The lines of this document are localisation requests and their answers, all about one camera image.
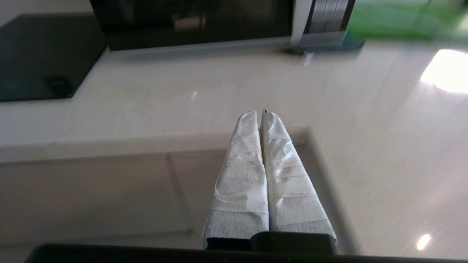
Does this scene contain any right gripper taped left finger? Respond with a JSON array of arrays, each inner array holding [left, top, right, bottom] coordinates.
[[202, 110, 270, 249]]

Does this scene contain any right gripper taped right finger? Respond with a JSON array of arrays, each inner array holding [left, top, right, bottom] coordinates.
[[259, 109, 337, 241]]

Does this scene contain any black silver microwave oven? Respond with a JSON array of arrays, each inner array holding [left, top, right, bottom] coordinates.
[[291, 0, 357, 49]]

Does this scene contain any dark cloth pad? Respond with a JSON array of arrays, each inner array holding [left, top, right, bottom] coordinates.
[[281, 35, 366, 57]]

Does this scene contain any green plastic cutting board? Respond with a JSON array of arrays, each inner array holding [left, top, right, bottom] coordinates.
[[345, 0, 468, 41]]

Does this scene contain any black glass induction cooktop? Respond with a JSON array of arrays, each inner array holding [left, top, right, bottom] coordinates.
[[0, 13, 108, 103]]

